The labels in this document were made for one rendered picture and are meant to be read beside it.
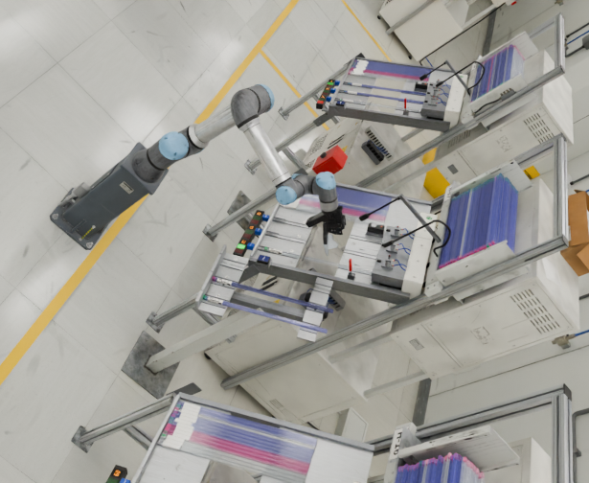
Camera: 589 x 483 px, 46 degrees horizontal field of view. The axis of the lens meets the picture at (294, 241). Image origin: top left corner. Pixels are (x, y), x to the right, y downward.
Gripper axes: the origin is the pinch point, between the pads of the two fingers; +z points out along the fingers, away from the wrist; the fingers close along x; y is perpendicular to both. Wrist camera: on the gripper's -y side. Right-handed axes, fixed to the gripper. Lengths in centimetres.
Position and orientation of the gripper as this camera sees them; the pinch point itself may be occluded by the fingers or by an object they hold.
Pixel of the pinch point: (329, 244)
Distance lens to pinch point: 300.5
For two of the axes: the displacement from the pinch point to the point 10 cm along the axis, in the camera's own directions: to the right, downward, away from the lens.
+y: 9.5, 0.5, -3.1
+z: 1.5, 7.9, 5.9
